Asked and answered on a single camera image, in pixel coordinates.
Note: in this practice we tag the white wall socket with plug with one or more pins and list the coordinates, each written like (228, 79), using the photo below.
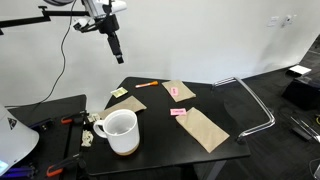
(288, 20)

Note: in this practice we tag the black perforated breadboard table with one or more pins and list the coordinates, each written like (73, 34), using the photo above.
(50, 143)

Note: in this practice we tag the brown paper bag pink label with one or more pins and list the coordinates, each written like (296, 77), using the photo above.
(183, 91)

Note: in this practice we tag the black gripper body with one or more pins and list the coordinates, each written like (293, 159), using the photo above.
(109, 24)

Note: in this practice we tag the white crumpled cloth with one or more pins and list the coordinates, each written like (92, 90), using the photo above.
(87, 138)

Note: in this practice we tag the large brown paper bag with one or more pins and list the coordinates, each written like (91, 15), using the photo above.
(203, 130)

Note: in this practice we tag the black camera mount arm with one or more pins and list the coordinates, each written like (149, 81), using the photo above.
(66, 13)

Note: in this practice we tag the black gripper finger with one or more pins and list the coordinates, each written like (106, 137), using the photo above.
(118, 46)
(113, 45)

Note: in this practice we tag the dark blue clamp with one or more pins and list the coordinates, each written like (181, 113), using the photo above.
(41, 124)

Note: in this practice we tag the white wall outlet plate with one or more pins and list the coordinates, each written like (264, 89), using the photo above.
(272, 21)

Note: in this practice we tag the pink sticky note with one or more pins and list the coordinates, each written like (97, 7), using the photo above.
(178, 111)

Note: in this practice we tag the plain brown paper bag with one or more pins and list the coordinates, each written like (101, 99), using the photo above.
(131, 104)

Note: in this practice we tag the chrome tube chair frame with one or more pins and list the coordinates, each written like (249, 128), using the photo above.
(256, 100)

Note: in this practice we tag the yellow-green sticky note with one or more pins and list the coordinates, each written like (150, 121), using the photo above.
(119, 92)

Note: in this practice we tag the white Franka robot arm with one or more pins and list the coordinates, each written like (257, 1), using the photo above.
(16, 140)

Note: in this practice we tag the metal floor stand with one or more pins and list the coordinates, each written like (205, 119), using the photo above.
(301, 131)

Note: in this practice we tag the small pink sticky label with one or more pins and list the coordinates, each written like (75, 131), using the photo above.
(174, 91)

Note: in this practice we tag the black box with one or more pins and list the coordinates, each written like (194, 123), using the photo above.
(301, 93)

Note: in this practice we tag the white ceramic mug cup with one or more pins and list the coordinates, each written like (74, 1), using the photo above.
(123, 138)

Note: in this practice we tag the orange marker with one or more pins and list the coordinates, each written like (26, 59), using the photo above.
(146, 84)

